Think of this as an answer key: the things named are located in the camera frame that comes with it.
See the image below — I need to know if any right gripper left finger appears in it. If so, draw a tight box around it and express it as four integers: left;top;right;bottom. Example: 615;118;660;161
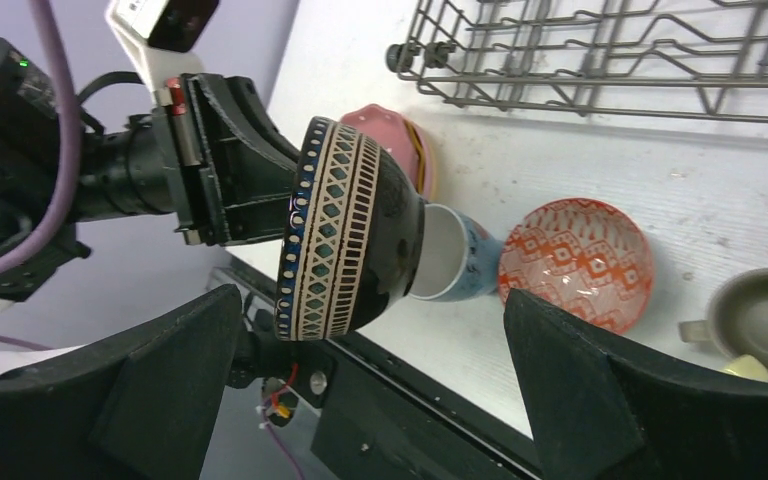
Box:
0;286;242;479

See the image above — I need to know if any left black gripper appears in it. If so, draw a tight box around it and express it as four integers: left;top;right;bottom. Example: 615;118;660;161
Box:
152;73;300;246

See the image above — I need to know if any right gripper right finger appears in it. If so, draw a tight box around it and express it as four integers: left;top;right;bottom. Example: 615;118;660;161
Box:
504;290;768;479

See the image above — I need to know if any black patterned bowl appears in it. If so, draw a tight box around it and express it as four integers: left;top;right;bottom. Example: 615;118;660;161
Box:
274;117;425;341

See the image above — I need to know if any red patterned bowl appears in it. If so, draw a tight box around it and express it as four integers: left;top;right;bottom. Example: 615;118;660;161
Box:
497;198;656;335

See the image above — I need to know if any blue floral mug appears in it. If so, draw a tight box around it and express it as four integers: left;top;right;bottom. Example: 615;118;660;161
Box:
409;203;503;302

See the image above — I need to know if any grey wire dish rack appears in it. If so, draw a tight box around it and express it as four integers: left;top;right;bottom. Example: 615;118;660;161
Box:
385;1;768;124

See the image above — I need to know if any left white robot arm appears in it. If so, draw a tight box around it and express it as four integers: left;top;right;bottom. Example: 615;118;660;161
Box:
0;37;299;310

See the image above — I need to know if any pale yellow mug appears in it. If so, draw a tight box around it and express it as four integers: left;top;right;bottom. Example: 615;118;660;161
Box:
721;355;768;383

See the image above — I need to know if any pink dotted plate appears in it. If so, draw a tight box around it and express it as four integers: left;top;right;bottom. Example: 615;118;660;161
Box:
339;104;417;190

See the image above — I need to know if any yellow plate under stack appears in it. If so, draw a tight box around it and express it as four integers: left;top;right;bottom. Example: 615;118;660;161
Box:
404;119;438;202

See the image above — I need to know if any small grey cup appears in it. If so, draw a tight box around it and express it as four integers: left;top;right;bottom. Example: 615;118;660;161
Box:
678;268;768;370

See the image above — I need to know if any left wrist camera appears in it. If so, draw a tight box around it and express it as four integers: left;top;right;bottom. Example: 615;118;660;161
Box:
104;0;220;93

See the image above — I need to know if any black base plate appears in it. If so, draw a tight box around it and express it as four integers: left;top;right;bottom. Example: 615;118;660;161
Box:
208;254;544;480

